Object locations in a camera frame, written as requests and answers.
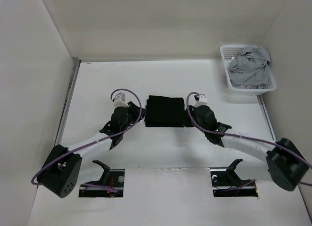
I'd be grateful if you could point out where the grey tank tops pile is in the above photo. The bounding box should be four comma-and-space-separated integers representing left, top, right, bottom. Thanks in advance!
227, 45, 271, 89

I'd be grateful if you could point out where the right aluminium frame rail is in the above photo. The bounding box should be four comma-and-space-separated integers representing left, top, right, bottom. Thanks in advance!
257, 95, 276, 140

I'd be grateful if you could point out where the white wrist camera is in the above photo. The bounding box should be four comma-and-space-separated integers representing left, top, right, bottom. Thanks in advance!
194, 94, 208, 107
112, 92, 128, 108

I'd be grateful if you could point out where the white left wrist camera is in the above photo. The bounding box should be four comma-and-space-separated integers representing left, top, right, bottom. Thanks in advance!
112, 92, 128, 108

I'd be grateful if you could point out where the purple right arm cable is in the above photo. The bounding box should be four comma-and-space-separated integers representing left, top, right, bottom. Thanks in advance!
186, 91, 312, 187

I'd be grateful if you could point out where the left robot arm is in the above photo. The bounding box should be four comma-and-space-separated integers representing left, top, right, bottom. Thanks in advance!
34, 102, 146, 198

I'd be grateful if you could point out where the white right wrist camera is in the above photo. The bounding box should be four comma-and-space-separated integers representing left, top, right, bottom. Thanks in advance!
194, 94, 208, 107

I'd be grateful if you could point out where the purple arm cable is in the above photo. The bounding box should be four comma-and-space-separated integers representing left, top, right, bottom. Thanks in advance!
186, 91, 312, 187
31, 89, 143, 191

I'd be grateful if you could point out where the left aluminium frame rail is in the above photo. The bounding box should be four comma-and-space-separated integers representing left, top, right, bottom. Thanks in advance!
50, 57, 81, 152

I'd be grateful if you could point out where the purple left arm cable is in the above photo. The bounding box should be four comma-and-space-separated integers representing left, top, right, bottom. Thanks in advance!
31, 89, 143, 191

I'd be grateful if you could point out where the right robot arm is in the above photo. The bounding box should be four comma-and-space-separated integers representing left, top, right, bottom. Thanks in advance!
186, 105, 312, 191

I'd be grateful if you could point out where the aluminium frame rail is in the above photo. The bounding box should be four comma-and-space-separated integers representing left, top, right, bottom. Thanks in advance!
257, 95, 276, 140
50, 57, 81, 152

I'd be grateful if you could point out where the black tank top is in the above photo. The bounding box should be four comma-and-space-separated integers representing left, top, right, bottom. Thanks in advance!
144, 95, 193, 127

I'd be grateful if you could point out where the white plastic laundry basket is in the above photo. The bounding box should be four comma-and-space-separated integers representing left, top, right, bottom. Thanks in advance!
220, 44, 276, 97

